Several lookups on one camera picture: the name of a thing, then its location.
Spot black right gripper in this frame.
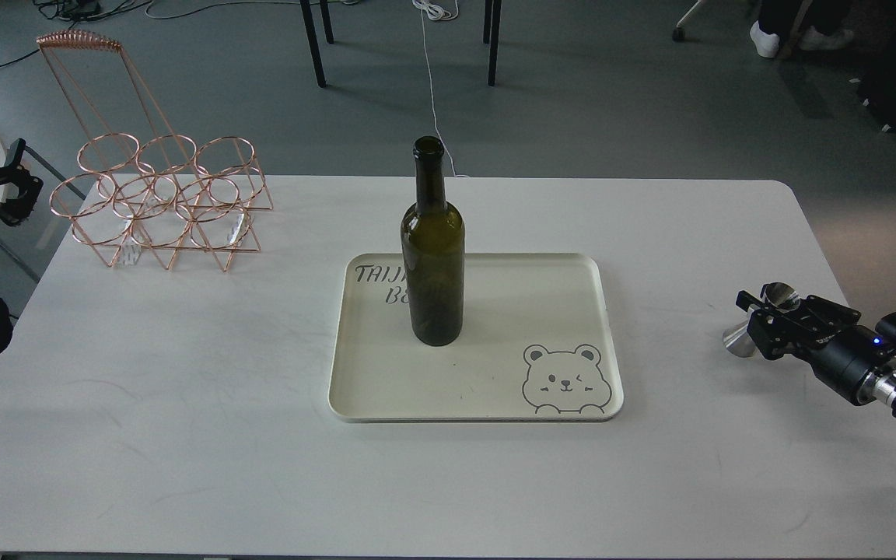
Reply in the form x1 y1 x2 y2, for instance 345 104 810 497
736 291 896 405

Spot silver steel jigger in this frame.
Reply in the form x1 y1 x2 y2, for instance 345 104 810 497
722 282 800 358

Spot dark green wine bottle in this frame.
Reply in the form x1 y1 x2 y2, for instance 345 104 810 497
401 135 465 346

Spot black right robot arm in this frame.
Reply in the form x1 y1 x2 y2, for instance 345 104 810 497
723 282 896 419

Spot cream bear serving tray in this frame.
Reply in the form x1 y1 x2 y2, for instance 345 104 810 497
328 253 625 422

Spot white shoes of person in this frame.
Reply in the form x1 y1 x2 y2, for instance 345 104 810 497
749 20 856 60

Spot office chair caster base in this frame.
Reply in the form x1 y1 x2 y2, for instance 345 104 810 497
671 0 707 43

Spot black table legs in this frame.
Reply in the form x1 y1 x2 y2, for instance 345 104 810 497
296 1 504 89

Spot copper wire bottle rack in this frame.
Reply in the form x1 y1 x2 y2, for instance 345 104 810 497
37 30 275 271

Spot black cables on floor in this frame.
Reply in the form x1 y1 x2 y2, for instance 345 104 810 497
0 0 363 82

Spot white cable on floor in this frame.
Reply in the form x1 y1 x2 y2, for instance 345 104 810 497
412 0 471 179

